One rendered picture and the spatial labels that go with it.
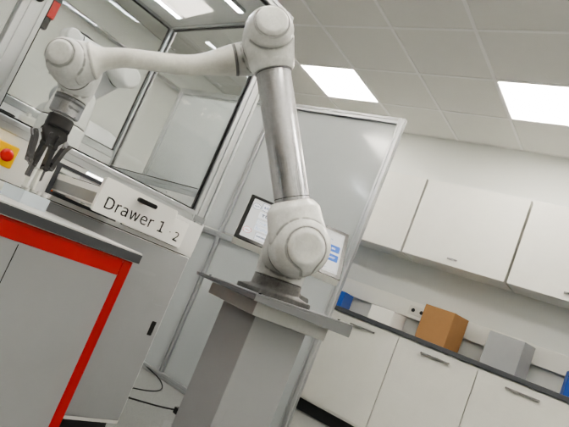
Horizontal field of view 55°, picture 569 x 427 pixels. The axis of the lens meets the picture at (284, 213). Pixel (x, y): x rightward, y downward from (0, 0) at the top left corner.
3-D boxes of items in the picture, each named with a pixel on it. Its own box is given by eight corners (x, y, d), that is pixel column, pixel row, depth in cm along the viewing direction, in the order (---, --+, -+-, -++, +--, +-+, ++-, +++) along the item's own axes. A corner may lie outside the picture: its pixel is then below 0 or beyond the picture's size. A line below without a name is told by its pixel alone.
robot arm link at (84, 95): (58, 97, 167) (46, 83, 154) (80, 52, 169) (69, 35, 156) (91, 111, 168) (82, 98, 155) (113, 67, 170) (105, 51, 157)
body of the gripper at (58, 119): (57, 110, 156) (42, 140, 155) (80, 124, 163) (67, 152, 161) (44, 108, 161) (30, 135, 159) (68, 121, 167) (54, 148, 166)
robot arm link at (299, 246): (323, 273, 162) (342, 274, 140) (270, 280, 160) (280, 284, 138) (286, 24, 167) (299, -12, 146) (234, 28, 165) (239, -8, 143)
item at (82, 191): (160, 234, 182) (168, 218, 183) (96, 206, 164) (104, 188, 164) (102, 212, 209) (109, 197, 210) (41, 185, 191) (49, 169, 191)
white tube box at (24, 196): (45, 212, 158) (50, 200, 159) (19, 202, 152) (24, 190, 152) (24, 203, 166) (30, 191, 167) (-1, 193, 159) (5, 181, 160)
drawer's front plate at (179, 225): (179, 248, 226) (190, 224, 228) (123, 224, 205) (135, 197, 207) (176, 246, 227) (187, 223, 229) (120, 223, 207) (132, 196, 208)
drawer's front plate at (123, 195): (165, 241, 182) (179, 211, 183) (91, 210, 161) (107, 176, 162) (162, 240, 183) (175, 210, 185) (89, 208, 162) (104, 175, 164)
